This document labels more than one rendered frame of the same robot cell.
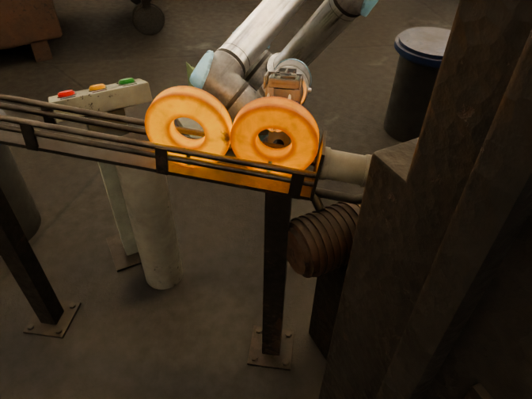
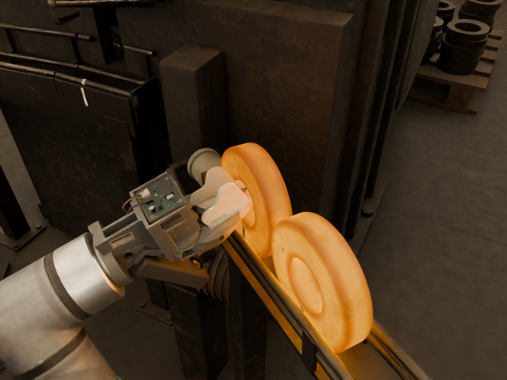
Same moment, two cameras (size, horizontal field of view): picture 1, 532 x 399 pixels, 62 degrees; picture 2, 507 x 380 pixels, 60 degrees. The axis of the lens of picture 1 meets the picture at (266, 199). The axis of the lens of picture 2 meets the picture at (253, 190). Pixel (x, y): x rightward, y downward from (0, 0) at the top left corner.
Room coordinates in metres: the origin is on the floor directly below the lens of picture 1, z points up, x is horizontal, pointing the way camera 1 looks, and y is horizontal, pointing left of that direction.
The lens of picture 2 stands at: (0.90, 0.35, 1.12)
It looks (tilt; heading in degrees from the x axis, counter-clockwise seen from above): 41 degrees down; 235
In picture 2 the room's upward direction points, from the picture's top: straight up
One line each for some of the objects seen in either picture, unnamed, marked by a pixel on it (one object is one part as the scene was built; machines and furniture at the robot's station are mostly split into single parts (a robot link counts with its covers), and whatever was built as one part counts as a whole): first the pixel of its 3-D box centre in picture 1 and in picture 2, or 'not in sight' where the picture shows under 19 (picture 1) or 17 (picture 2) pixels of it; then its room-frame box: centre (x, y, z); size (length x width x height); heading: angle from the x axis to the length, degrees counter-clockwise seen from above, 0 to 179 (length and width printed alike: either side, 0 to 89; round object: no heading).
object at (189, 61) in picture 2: not in sight; (198, 114); (0.56, -0.31, 0.68); 0.11 x 0.08 x 0.24; 28
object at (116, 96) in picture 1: (121, 177); not in sight; (1.02, 0.44, 0.31); 0.24 x 0.16 x 0.62; 118
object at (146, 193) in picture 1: (152, 218); not in sight; (0.89, 0.32, 0.26); 0.12 x 0.12 x 0.52
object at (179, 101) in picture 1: (189, 128); (316, 280); (0.67, 0.14, 0.72); 0.16 x 0.03 x 0.16; 82
